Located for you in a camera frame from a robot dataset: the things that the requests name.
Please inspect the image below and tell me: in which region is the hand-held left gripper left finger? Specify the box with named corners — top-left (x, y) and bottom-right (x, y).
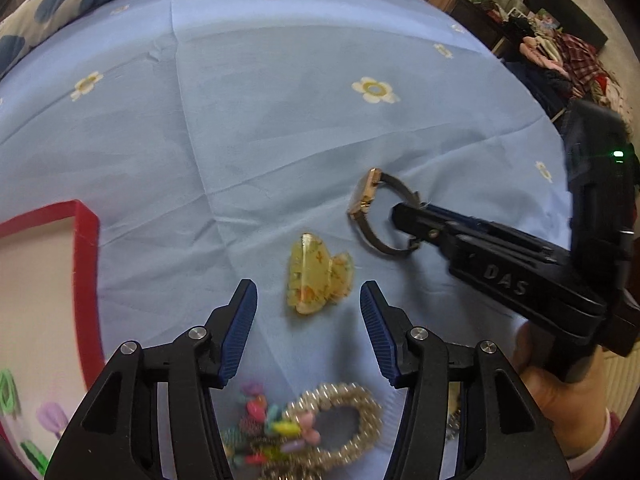
top-left (47, 279), bottom-right (259, 480)

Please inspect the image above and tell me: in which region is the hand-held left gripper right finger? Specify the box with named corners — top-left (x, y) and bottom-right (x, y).
top-left (359, 281), bottom-right (571, 480)

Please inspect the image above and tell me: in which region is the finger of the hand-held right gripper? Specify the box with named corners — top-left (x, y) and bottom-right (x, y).
top-left (425, 203), bottom-right (562, 267)
top-left (391, 203), bottom-right (454, 257)

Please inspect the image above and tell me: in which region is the gold wristwatch with dark strap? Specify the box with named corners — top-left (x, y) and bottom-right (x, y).
top-left (347, 166), bottom-right (431, 257)

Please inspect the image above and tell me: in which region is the person's right forearm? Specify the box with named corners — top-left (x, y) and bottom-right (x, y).
top-left (564, 407), bottom-right (628, 477)

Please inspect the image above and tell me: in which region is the person's right hand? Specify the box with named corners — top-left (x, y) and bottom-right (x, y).
top-left (515, 320), bottom-right (613, 458)

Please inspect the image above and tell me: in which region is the pearl beaded scrunchie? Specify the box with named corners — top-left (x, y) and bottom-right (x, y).
top-left (260, 382), bottom-right (385, 480)

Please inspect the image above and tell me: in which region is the yellow hair claw clip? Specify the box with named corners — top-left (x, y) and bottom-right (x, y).
top-left (286, 232), bottom-right (356, 316)

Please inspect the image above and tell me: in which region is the blue floral bedsheet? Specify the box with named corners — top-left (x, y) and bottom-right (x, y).
top-left (0, 0), bottom-right (576, 480)

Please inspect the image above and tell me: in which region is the pile of clothes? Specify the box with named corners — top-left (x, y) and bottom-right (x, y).
top-left (502, 10), bottom-right (626, 121)

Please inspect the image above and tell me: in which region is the red-trimmed white fabric box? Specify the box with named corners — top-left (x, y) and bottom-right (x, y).
top-left (0, 200), bottom-right (106, 478)

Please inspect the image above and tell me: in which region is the dark low cabinet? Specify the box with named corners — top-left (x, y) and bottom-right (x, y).
top-left (450, 0), bottom-right (511, 51)

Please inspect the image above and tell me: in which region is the colourful bead bracelet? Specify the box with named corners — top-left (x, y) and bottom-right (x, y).
top-left (222, 381), bottom-right (321, 466)

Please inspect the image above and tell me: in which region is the silver chain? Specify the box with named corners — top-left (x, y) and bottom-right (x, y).
top-left (444, 382), bottom-right (463, 442)

